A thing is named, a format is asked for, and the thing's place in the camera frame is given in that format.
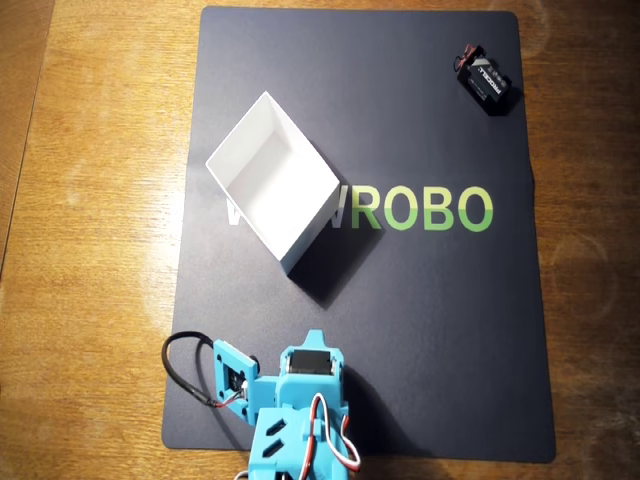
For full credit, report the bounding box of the teal gripper with servo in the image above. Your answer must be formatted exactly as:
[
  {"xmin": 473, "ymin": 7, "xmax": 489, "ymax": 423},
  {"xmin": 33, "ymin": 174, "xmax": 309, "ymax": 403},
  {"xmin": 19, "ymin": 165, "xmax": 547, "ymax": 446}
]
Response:
[{"xmin": 277, "ymin": 328, "xmax": 351, "ymax": 416}]

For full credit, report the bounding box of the small black battery pack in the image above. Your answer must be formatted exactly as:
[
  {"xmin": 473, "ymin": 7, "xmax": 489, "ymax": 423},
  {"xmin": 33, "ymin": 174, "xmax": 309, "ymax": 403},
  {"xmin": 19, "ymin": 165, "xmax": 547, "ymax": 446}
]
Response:
[{"xmin": 452, "ymin": 43, "xmax": 513, "ymax": 106}]

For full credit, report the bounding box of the white open cardboard box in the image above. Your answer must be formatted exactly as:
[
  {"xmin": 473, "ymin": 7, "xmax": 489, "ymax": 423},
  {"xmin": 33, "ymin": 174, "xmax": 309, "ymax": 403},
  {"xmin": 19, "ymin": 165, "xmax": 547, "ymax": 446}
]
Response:
[{"xmin": 205, "ymin": 90, "xmax": 343, "ymax": 277}]

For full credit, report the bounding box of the black mat with green lettering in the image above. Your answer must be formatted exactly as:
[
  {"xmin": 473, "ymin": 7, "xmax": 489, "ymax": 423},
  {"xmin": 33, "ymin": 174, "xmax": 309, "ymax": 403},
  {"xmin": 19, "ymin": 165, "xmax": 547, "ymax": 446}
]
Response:
[{"xmin": 160, "ymin": 5, "xmax": 557, "ymax": 464}]

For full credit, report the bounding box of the teal framed camera module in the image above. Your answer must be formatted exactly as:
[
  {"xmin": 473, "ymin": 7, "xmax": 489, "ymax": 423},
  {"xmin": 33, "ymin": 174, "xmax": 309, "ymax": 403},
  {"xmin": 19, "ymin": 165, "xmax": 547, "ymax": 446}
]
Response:
[{"xmin": 212, "ymin": 338, "xmax": 261, "ymax": 417}]

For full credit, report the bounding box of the red white gripper servo wire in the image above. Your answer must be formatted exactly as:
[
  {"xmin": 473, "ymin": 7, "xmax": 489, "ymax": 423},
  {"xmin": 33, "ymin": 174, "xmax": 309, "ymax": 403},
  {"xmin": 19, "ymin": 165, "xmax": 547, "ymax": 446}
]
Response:
[{"xmin": 303, "ymin": 392, "xmax": 362, "ymax": 464}]

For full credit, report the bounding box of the black camera cable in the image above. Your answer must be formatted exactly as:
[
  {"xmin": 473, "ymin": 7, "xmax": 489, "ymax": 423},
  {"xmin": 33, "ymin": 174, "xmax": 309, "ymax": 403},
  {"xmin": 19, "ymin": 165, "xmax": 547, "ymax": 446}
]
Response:
[{"xmin": 160, "ymin": 330, "xmax": 251, "ymax": 409}]

